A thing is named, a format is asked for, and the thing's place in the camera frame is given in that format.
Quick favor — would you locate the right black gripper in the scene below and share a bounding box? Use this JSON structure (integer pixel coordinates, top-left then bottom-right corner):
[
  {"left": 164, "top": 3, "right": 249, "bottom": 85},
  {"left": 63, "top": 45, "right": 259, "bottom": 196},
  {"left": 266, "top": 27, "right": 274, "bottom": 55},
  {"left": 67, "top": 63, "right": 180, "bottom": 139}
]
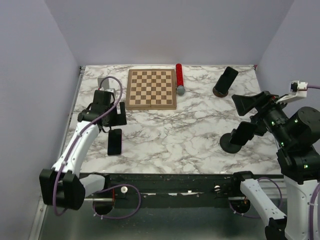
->
[{"left": 232, "top": 88, "right": 294, "bottom": 145}]

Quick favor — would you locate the purple-cased black phone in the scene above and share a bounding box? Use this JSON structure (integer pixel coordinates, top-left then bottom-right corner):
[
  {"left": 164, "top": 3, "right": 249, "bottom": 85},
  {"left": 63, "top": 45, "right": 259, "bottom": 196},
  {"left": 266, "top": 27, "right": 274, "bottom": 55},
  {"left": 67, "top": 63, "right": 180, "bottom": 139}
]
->
[{"left": 107, "top": 129, "right": 122, "bottom": 156}]

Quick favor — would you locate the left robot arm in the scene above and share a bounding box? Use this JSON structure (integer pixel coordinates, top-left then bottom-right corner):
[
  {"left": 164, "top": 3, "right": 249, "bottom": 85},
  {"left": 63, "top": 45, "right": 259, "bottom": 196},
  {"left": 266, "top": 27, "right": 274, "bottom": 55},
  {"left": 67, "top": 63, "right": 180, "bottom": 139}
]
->
[{"left": 39, "top": 88, "right": 127, "bottom": 210}]

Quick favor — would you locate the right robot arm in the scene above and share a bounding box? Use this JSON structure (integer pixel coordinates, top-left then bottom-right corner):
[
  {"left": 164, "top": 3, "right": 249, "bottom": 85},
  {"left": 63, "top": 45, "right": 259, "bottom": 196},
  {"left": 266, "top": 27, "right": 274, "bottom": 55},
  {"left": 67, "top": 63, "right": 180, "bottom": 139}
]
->
[{"left": 230, "top": 91, "right": 320, "bottom": 240}]

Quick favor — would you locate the black round phone stand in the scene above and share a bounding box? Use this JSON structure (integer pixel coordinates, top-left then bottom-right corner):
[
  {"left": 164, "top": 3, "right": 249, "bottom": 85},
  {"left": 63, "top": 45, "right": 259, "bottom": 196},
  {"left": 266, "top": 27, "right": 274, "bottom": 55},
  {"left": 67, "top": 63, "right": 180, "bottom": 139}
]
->
[{"left": 219, "top": 133, "right": 242, "bottom": 154}]

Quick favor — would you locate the grey metal phone stand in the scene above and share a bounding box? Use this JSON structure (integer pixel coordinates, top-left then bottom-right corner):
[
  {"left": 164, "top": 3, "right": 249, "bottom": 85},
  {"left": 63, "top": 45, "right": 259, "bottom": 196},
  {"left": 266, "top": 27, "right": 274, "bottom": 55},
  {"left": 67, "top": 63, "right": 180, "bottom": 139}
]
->
[{"left": 98, "top": 76, "right": 118, "bottom": 100}]

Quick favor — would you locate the brown round phone stand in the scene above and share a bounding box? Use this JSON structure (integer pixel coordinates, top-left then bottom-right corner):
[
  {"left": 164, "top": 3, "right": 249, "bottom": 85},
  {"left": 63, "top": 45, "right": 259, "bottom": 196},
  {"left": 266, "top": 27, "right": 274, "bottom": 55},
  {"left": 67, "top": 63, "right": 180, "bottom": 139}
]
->
[{"left": 212, "top": 86, "right": 229, "bottom": 98}]

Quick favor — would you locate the wooden chessboard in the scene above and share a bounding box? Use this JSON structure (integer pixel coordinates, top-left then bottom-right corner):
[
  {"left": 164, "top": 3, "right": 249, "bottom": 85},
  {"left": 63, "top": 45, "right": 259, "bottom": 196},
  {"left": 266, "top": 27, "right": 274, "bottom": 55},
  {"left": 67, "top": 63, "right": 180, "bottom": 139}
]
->
[{"left": 125, "top": 69, "right": 177, "bottom": 110}]

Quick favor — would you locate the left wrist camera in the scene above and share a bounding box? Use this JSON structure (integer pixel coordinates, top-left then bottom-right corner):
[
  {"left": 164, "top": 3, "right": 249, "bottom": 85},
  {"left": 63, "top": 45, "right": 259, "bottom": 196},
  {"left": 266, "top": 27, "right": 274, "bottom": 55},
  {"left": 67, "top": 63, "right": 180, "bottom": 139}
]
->
[{"left": 99, "top": 87, "right": 116, "bottom": 100}]

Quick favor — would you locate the red handled microphone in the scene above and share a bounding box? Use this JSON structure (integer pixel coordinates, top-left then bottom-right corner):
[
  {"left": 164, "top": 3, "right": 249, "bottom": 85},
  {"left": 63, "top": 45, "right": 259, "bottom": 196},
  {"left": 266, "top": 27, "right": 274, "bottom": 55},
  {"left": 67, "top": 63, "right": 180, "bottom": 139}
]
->
[{"left": 175, "top": 63, "right": 185, "bottom": 96}]

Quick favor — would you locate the black front mounting rail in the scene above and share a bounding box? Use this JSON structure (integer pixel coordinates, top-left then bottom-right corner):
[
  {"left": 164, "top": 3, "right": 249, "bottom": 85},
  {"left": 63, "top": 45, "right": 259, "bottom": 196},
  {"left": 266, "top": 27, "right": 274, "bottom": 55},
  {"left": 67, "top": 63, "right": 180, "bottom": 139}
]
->
[{"left": 82, "top": 172, "right": 288, "bottom": 210}]

